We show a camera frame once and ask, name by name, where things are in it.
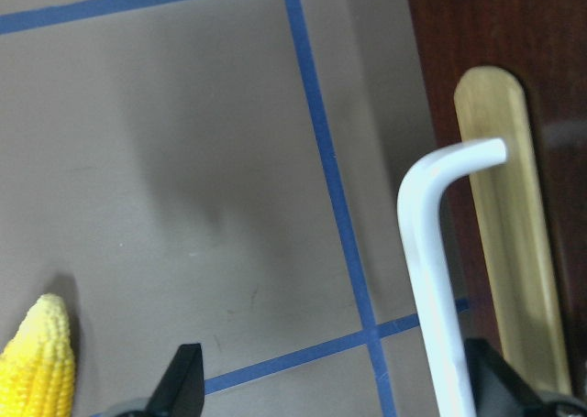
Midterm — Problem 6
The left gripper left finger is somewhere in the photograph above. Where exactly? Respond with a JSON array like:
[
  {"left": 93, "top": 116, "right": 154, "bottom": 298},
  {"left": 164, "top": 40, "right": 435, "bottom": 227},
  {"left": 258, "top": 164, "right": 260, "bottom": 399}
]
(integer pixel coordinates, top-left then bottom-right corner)
[{"left": 144, "top": 344, "right": 205, "bottom": 417}]

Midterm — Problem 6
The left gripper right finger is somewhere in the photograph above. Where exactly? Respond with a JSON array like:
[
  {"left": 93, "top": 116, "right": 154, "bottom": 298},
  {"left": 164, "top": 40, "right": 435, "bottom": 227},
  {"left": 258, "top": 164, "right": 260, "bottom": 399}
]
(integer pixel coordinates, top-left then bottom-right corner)
[{"left": 464, "top": 338, "right": 557, "bottom": 417}]

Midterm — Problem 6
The yellow corn cob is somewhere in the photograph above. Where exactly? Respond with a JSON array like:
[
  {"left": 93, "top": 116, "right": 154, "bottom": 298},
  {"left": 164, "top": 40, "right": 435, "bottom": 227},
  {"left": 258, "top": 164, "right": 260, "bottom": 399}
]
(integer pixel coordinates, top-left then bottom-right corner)
[{"left": 1, "top": 293, "right": 75, "bottom": 417}]

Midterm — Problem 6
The wooden drawer with white handle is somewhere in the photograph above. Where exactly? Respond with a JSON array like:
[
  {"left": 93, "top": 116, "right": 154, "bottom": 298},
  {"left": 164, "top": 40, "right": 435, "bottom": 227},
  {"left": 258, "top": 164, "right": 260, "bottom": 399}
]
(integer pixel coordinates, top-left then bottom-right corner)
[{"left": 408, "top": 0, "right": 586, "bottom": 398}]

